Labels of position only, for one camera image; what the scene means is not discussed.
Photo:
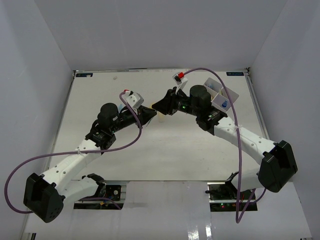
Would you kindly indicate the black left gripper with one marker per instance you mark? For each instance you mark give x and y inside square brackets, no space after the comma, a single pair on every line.
[145,114]

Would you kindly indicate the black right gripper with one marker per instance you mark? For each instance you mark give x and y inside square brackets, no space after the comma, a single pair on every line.
[164,105]

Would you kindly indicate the blue capped small marker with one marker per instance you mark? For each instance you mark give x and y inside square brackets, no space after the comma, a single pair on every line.
[224,104]

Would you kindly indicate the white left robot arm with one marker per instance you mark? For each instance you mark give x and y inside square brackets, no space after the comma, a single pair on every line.
[46,194]

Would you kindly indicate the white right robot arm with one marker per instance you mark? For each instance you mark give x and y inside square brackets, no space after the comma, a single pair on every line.
[276,161]

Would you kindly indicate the white divided organizer box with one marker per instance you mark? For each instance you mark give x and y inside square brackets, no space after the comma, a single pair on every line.
[216,98]

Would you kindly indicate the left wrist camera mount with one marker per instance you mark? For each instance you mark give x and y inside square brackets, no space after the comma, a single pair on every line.
[133,99]

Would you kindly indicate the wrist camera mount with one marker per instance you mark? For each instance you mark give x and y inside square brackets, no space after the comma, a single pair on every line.
[133,99]
[180,81]

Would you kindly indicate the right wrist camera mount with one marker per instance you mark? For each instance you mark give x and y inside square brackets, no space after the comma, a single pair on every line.
[180,81]

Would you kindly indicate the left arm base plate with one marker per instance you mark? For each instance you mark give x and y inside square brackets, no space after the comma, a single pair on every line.
[114,198]

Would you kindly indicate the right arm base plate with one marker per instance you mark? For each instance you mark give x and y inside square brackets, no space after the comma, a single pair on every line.
[223,197]

